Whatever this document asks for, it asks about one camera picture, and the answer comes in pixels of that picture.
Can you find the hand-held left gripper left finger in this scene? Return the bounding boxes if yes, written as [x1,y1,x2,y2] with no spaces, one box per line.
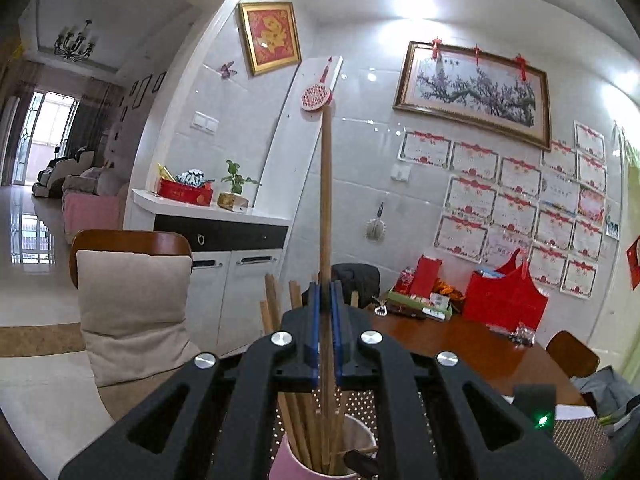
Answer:
[59,282,321,480]

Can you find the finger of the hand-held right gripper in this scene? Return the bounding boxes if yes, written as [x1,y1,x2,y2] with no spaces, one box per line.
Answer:
[344,450,379,480]

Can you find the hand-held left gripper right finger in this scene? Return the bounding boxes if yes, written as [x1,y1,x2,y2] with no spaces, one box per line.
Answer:
[332,282,583,480]

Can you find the bunch of wooden chopsticks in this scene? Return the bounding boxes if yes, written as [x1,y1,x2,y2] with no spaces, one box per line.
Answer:
[259,272,379,476]

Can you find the pink cup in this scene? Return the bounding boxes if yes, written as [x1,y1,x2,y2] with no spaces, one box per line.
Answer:
[270,412,379,480]

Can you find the slim wooden chopstick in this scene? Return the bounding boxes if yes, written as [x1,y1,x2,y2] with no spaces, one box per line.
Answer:
[318,102,335,420]

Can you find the white paper sheet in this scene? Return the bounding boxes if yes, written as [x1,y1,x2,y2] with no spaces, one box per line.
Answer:
[550,404,596,421]

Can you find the dark jacket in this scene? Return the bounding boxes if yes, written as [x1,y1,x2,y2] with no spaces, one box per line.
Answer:
[330,263,381,309]

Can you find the wooden chair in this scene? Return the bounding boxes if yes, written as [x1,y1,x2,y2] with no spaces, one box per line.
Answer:
[70,230,202,421]
[546,331,600,380]

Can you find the grey green clothing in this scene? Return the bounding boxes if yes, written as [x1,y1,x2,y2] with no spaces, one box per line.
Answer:
[572,365,640,431]

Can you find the white sideboard cabinet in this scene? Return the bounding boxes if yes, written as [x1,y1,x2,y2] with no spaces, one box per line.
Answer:
[125,188,292,356]

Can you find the green tray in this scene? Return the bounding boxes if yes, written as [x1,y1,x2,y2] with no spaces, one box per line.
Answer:
[387,290,453,321]

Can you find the red envelope box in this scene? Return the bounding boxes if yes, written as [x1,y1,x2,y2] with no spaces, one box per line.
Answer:
[415,255,443,297]

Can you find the red gift bag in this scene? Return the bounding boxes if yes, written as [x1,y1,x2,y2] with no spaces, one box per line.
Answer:
[462,249,548,333]

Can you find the hanging scrub brush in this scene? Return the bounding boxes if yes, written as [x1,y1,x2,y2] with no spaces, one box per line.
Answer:
[365,201,387,241]

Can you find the orange snack packets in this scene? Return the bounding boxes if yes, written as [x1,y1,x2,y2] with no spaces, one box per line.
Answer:
[432,277,463,301]

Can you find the potted green plant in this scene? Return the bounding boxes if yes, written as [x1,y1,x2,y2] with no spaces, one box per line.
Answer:
[217,160,262,209]

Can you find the beige chair cushion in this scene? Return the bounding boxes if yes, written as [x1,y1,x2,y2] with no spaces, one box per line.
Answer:
[76,250,202,387]

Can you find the red gift box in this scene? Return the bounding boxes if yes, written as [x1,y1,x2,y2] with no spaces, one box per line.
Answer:
[159,178,213,207]

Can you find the patterned blue white bag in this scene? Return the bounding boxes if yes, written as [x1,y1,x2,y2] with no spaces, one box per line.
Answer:
[175,169,213,188]

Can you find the group of paper certificates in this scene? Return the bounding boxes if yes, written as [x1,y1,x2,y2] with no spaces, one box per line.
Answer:
[398,120,621,301]

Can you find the red round hanging ornament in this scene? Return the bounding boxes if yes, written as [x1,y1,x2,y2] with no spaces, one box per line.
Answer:
[300,57,335,112]

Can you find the pink covered sofa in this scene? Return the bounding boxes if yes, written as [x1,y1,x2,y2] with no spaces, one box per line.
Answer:
[62,167,131,246]

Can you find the framed plum blossom painting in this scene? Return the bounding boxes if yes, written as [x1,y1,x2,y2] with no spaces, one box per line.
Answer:
[392,40,552,151]

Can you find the gold framed red picture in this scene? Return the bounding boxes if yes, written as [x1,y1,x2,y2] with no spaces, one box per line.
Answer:
[236,1,303,77]

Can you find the grey massage chair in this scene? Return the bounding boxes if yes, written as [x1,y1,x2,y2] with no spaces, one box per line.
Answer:
[32,150,96,198]

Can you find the brown curtain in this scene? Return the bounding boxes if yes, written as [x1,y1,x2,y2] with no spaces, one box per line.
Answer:
[67,80,123,156]

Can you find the balcony glass door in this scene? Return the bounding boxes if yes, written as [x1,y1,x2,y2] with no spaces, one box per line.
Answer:
[12,90,81,186]

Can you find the black chandelier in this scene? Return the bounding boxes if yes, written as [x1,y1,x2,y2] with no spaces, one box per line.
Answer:
[54,20,96,61]

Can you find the red wall hanging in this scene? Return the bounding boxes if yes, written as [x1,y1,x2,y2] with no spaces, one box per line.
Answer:
[626,235,640,286]

